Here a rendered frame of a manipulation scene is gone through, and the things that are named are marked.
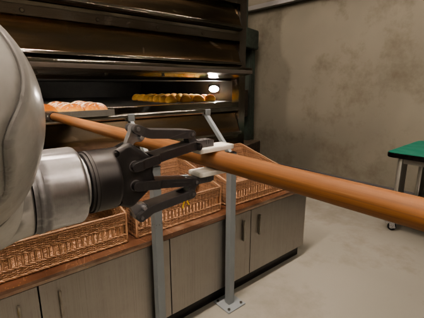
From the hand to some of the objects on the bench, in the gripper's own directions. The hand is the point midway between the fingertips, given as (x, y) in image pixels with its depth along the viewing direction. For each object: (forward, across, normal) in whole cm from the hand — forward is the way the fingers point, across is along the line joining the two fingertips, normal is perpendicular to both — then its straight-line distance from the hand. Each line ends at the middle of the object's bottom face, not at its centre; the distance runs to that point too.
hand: (212, 159), depth 50 cm
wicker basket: (+1, +62, -117) cm, 132 cm away
